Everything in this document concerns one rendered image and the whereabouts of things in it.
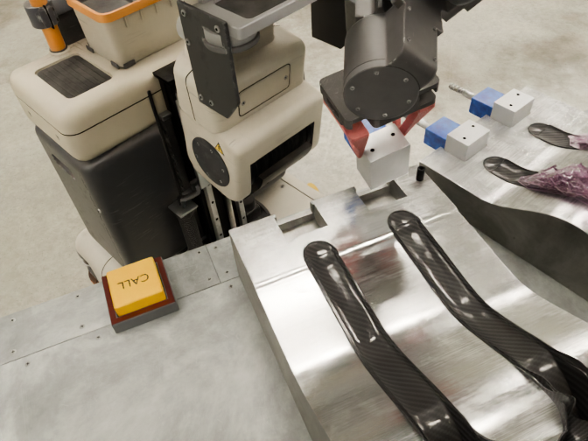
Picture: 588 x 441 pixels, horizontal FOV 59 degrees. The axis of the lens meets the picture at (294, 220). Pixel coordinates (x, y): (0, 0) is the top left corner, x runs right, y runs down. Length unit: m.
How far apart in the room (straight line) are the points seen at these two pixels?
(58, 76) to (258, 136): 0.45
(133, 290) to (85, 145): 0.47
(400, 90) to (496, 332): 0.26
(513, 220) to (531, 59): 2.09
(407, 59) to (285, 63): 0.56
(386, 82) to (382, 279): 0.25
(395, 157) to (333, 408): 0.27
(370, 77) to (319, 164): 1.64
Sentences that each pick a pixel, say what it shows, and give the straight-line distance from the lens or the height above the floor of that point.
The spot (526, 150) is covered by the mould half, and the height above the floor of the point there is 0.86.
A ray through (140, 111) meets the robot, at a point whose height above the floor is 0.74.
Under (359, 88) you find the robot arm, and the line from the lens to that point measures 0.40.
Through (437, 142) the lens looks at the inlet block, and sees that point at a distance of 0.79.
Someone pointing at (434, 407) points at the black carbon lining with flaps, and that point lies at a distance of 0.48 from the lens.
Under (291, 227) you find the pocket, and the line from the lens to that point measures 0.65.
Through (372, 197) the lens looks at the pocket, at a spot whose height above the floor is 0.86.
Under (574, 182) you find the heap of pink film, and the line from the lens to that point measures 0.70.
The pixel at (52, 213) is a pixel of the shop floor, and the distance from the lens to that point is 2.12.
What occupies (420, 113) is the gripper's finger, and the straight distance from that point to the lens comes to 0.55.
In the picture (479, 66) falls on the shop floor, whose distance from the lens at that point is 2.65.
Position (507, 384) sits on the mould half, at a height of 0.93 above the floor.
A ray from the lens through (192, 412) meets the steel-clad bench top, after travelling 0.61.
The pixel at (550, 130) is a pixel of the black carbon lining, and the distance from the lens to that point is 0.86.
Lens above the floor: 1.35
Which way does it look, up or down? 48 degrees down
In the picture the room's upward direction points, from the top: 5 degrees counter-clockwise
